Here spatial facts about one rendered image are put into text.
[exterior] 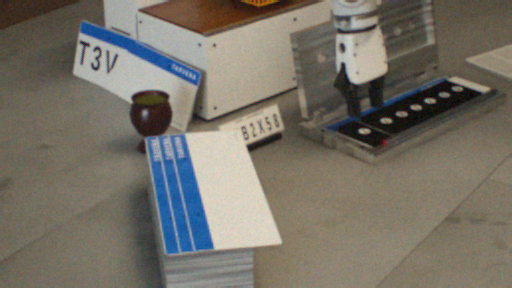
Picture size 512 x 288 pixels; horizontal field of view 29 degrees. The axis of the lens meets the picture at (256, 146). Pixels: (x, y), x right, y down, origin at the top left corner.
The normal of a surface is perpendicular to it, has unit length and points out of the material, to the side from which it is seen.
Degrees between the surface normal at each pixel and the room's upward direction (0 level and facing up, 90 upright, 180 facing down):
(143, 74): 69
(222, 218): 0
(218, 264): 90
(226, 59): 90
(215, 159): 0
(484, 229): 0
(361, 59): 78
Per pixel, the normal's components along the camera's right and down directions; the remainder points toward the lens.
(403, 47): 0.68, 0.10
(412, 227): 0.00, -0.90
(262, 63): 0.69, 0.32
